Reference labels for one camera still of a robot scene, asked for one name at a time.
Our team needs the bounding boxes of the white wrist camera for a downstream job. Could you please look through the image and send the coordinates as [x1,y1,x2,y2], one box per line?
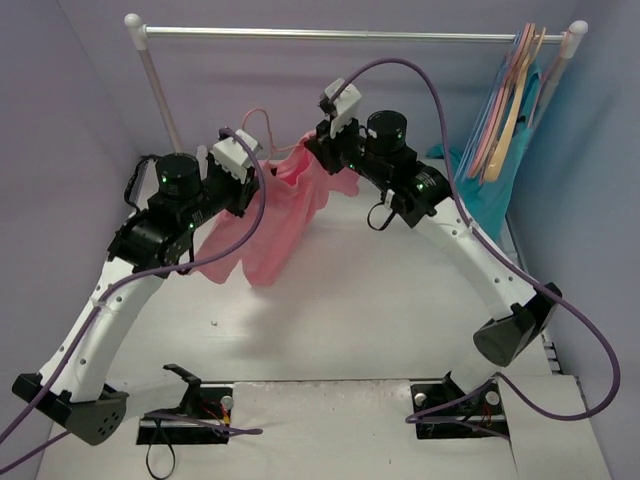
[209,128,262,184]
[319,78,362,139]

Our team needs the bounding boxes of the purple cable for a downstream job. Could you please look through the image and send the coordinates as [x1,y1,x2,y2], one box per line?
[0,127,274,454]
[333,58,622,426]

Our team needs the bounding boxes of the teal shirt on rack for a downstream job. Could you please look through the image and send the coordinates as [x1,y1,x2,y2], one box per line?
[449,62,542,241]

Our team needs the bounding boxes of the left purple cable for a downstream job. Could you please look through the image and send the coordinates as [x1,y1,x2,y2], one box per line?
[0,127,274,454]

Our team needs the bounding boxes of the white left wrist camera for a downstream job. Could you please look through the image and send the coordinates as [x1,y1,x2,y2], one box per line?
[209,128,262,184]

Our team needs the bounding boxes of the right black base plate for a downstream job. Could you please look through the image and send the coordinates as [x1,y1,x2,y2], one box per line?
[407,376,510,441]

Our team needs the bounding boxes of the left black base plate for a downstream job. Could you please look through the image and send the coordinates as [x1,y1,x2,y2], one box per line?
[136,364,234,446]

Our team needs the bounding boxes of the pink hangers on rack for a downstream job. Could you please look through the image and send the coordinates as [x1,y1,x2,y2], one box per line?
[464,23,551,182]

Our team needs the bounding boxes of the blue hangers on rack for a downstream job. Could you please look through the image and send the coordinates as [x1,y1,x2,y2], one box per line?
[454,30,523,180]

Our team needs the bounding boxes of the pink t shirt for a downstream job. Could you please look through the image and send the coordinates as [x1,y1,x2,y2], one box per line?
[197,144,359,287]

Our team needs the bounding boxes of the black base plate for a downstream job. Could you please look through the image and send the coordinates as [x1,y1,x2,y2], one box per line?
[407,376,510,441]
[136,364,234,446]

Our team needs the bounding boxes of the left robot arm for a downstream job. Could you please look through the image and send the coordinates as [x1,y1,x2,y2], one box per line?
[1,149,266,445]

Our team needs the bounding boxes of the wooden hanger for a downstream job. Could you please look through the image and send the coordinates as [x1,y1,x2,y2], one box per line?
[483,24,546,182]

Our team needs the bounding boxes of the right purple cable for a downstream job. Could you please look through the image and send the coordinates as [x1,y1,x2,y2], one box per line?
[333,58,622,426]

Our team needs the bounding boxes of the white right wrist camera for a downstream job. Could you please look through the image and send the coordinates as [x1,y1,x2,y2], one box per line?
[319,78,362,139]

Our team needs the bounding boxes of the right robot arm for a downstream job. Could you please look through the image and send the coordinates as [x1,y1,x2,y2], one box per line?
[304,110,561,412]

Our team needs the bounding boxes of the white clothes rack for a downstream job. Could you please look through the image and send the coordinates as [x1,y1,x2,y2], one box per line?
[124,13,590,166]

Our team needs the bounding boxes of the pink wire hanger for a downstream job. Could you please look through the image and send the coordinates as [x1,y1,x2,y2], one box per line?
[241,107,298,159]

